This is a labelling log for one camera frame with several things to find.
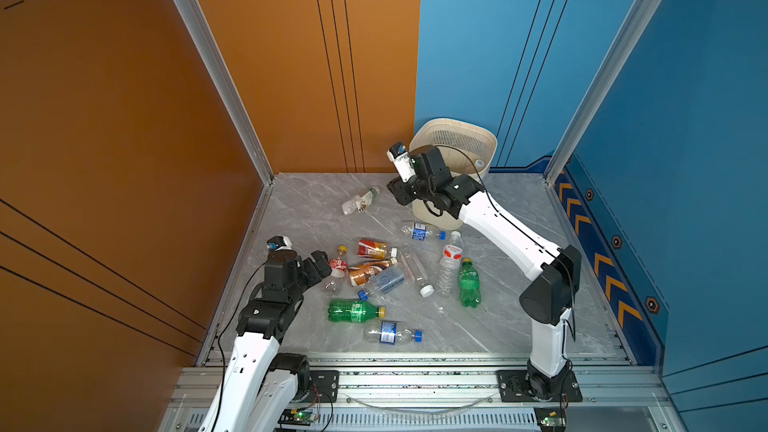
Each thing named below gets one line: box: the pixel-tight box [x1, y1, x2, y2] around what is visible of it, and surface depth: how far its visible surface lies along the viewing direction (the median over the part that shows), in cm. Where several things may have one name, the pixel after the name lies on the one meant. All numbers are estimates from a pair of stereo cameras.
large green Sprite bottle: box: [327, 300, 387, 324], surface depth 84 cm
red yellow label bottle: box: [357, 240, 398, 260], surface depth 96 cm
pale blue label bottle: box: [358, 263, 408, 301], surface depth 89 cm
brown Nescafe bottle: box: [348, 257, 398, 287], surface depth 90 cm
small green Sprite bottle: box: [458, 257, 481, 308], surface depth 89 cm
